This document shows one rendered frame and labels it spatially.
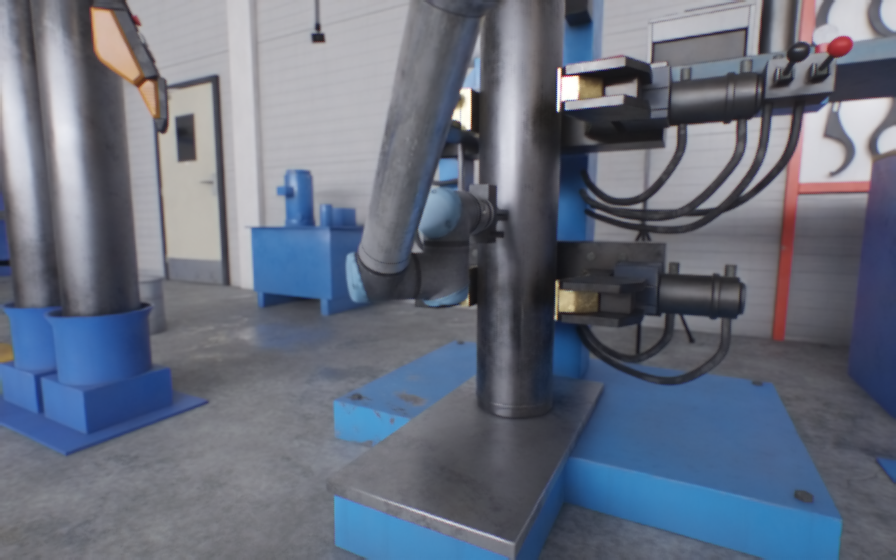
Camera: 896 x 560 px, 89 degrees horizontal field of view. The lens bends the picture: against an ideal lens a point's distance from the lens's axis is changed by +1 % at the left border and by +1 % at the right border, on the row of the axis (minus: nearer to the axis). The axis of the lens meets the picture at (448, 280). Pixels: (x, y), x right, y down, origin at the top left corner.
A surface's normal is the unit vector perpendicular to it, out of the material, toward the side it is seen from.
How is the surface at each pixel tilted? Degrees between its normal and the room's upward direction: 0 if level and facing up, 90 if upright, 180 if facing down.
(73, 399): 90
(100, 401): 90
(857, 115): 90
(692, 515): 90
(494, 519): 0
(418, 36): 113
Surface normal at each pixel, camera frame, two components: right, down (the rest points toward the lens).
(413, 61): -0.59, 0.48
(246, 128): -0.47, 0.11
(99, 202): 0.72, 0.09
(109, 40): 0.29, 0.12
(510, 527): 0.00, -0.99
